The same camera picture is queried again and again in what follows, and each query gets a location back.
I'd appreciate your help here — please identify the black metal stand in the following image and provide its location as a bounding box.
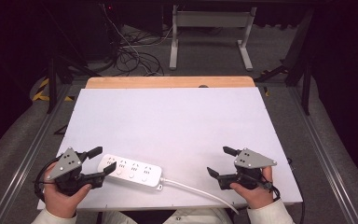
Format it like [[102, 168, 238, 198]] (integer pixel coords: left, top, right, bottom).
[[41, 54, 103, 115], [254, 8, 315, 117]]

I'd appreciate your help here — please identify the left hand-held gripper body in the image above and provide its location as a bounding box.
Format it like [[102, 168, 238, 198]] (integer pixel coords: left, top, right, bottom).
[[46, 147, 106, 197]]

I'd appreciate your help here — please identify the white power strip cable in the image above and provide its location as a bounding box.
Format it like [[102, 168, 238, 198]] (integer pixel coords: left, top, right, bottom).
[[159, 176, 241, 216]]

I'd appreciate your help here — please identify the white floor cable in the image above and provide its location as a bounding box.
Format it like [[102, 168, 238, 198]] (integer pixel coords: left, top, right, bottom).
[[101, 3, 173, 60]]

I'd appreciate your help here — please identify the white power strip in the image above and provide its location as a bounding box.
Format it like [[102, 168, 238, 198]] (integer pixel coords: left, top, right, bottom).
[[97, 153, 164, 191]]

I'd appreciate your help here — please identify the person's light jacket torso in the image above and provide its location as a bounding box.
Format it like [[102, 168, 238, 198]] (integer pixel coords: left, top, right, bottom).
[[101, 207, 235, 224]]

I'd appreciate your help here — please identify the person's right hand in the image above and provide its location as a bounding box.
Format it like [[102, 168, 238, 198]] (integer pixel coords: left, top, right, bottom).
[[228, 166, 276, 210]]

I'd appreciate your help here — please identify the wooden table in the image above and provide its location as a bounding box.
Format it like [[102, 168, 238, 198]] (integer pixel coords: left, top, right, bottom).
[[85, 76, 256, 90]]

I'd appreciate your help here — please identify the white metal desk frame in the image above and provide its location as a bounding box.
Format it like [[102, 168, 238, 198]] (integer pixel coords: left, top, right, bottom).
[[168, 4, 258, 72]]

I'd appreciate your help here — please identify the tangle of black floor cables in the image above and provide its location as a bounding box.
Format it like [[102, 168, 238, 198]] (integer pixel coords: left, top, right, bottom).
[[113, 26, 175, 77]]

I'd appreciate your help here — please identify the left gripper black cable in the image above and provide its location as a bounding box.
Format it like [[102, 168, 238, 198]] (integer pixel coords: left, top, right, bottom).
[[33, 157, 62, 203]]

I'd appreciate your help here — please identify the person's left hand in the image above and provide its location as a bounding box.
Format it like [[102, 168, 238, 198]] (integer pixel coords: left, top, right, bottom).
[[42, 170, 93, 219]]

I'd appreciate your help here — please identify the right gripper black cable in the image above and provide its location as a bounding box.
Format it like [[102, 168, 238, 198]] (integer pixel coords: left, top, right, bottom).
[[260, 174, 282, 203]]

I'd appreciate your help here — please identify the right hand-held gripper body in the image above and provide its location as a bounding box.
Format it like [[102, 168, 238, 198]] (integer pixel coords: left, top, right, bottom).
[[216, 147, 278, 191]]

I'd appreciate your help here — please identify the yellow black hazard tape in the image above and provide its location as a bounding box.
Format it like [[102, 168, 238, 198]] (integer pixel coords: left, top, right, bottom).
[[32, 77, 76, 103]]

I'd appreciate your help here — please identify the aluminium floor rail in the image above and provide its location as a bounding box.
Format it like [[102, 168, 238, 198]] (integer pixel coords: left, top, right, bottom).
[[286, 86, 358, 224], [0, 83, 73, 224]]

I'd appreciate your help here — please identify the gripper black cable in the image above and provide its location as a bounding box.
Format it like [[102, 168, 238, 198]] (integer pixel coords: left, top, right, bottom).
[[260, 174, 282, 203], [33, 157, 62, 203]]

